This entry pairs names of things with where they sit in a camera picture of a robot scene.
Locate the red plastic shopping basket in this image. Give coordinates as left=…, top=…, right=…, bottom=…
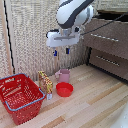
left=0, top=73, right=46, bottom=126

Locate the pink mug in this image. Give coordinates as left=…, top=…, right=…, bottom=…
left=54, top=68, right=71, bottom=84

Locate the dark wooden drawer cabinet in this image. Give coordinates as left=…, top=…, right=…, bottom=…
left=82, top=8, right=128, bottom=82

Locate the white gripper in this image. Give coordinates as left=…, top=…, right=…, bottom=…
left=45, top=28, right=81, bottom=57

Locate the beige woven folding screen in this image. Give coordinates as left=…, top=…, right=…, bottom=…
left=0, top=0, right=101, bottom=82

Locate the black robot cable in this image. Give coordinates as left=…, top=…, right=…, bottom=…
left=79, top=12, right=128, bottom=36

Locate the red plastic bowl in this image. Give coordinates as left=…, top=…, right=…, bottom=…
left=55, top=81, right=75, bottom=98

